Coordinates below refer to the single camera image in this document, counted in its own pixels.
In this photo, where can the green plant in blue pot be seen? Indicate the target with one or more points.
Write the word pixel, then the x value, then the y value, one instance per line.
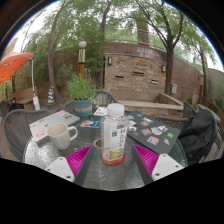
pixel 81 90

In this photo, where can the dark patio chair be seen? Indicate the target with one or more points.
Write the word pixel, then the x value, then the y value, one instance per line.
pixel 8 106

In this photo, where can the flat round red coaster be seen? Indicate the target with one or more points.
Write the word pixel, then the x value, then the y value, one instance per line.
pixel 115 163

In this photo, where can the clear plastic drink bottle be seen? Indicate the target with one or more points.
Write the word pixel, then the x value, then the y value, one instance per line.
pixel 114 136

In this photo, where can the slim wooden lamp post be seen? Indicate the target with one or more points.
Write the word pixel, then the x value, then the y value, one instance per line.
pixel 201 88

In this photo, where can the beige tape roll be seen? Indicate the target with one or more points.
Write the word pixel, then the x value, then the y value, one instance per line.
pixel 95 144

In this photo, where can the tree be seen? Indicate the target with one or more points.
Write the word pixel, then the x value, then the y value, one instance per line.
pixel 169 73
pixel 53 60

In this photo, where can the grey wall box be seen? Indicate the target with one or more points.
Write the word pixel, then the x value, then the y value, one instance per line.
pixel 174 88

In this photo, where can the orange patio umbrella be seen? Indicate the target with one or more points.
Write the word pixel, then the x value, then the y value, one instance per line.
pixel 13 65

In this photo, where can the wooden lamp post with globe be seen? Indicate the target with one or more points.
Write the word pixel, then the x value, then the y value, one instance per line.
pixel 82 61

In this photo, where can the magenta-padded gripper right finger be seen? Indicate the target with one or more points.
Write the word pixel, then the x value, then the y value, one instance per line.
pixel 146 159

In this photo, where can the white ribbed mug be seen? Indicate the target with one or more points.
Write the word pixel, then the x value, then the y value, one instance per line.
pixel 60 135

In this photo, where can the wooden bench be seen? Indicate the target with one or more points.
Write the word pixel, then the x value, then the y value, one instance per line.
pixel 23 95

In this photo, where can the black laptop with stickers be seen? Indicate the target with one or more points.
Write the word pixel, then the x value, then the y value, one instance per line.
pixel 156 133

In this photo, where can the blue yellow striped cone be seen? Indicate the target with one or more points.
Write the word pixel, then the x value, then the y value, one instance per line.
pixel 51 96

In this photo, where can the colourful sticker card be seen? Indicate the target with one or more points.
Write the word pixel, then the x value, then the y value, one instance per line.
pixel 90 124

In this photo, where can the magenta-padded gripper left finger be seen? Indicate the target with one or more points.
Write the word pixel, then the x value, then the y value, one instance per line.
pixel 79 160

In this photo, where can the wall lamp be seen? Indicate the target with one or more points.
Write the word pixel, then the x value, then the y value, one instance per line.
pixel 163 68
pixel 109 61

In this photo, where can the silver laptop with stickers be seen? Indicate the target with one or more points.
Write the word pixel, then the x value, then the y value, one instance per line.
pixel 50 120

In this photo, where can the white sticker sheet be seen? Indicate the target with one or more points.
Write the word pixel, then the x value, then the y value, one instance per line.
pixel 100 111

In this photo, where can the black backpack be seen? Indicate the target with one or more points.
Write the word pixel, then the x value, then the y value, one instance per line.
pixel 198 136

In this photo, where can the white umbrella pole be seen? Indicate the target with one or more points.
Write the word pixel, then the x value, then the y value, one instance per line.
pixel 36 103

